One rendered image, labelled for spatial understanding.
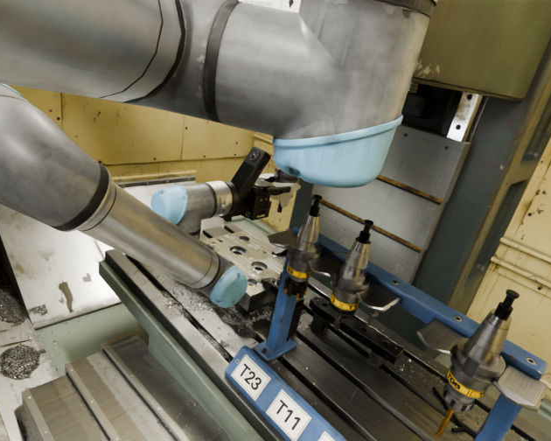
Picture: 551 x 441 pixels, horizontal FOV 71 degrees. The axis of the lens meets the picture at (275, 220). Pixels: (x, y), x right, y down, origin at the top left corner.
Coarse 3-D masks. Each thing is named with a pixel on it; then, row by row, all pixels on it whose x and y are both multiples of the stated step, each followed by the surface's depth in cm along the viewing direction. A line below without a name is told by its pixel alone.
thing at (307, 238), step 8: (312, 216) 69; (304, 224) 70; (312, 224) 70; (304, 232) 70; (312, 232) 70; (296, 240) 72; (304, 240) 70; (312, 240) 70; (304, 248) 71; (312, 248) 71
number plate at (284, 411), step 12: (276, 396) 75; (288, 396) 74; (276, 408) 74; (288, 408) 73; (300, 408) 72; (276, 420) 73; (288, 420) 72; (300, 420) 71; (288, 432) 71; (300, 432) 70
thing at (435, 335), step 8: (432, 320) 60; (424, 328) 58; (432, 328) 58; (440, 328) 58; (448, 328) 59; (424, 336) 56; (432, 336) 56; (440, 336) 57; (448, 336) 57; (456, 336) 57; (464, 336) 58; (432, 344) 55; (440, 344) 55; (448, 344) 55; (456, 344) 56; (440, 352) 54; (448, 352) 54
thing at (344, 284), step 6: (336, 270) 67; (336, 276) 65; (342, 276) 65; (366, 276) 67; (336, 282) 66; (342, 282) 65; (348, 282) 64; (354, 282) 64; (366, 282) 65; (342, 288) 65; (348, 288) 64; (354, 288) 64; (360, 288) 64; (366, 288) 65; (342, 294) 65; (348, 294) 64; (354, 294) 64
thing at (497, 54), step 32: (448, 0) 52; (480, 0) 58; (512, 0) 66; (544, 0) 76; (448, 32) 55; (480, 32) 63; (512, 32) 72; (544, 32) 84; (416, 64) 53; (448, 64) 59; (480, 64) 68; (512, 64) 79; (512, 96) 88
